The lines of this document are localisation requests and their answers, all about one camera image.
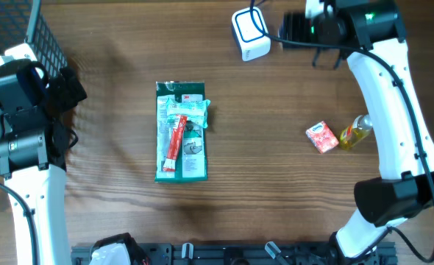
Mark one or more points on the teal pack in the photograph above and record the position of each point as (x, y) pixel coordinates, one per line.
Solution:
(195, 111)

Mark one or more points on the yellow oil bottle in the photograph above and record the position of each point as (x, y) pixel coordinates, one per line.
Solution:
(360, 128)

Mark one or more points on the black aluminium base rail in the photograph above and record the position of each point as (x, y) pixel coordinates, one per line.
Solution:
(253, 254)

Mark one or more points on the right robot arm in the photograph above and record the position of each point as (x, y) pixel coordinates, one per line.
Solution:
(370, 36)

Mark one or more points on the white barcode scanner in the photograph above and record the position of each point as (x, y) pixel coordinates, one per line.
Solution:
(251, 42)

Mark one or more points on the grey plastic mesh basket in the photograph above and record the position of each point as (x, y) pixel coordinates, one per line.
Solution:
(23, 22)

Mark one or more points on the red stick sachet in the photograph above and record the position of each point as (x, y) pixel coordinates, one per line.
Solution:
(177, 124)

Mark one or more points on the green 3M package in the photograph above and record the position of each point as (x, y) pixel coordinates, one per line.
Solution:
(191, 164)

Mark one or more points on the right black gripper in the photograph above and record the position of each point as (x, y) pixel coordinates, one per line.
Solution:
(293, 29)

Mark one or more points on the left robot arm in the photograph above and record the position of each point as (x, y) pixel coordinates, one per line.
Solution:
(32, 156)

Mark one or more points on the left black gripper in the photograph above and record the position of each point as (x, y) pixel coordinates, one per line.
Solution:
(69, 100)

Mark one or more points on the orange tissue box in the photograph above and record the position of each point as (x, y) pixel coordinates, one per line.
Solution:
(322, 137)

